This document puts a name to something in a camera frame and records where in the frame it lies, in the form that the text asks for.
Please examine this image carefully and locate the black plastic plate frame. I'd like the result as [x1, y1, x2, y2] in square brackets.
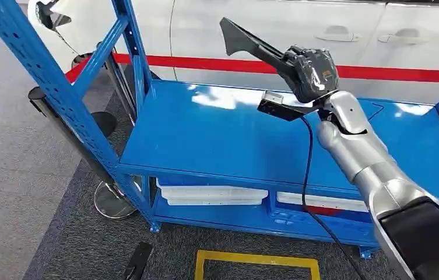
[219, 17, 295, 76]

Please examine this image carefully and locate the yellow floor tape square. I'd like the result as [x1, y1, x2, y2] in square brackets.
[194, 250, 321, 280]

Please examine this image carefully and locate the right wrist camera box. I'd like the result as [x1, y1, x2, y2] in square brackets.
[257, 90, 322, 122]

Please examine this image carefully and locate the black stanchion chrome base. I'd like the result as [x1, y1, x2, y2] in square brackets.
[27, 86, 143, 221]

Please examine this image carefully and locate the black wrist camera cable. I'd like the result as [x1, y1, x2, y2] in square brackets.
[299, 115, 367, 280]

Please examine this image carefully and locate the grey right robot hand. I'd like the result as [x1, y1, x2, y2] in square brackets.
[284, 45, 340, 104]

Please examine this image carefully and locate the white car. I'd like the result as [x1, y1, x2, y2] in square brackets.
[26, 0, 439, 146]

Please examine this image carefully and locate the dark stanchion post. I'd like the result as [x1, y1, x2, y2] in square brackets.
[105, 48, 139, 124]

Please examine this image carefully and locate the blue metal shelf rack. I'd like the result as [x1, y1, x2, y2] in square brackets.
[0, 0, 439, 260]

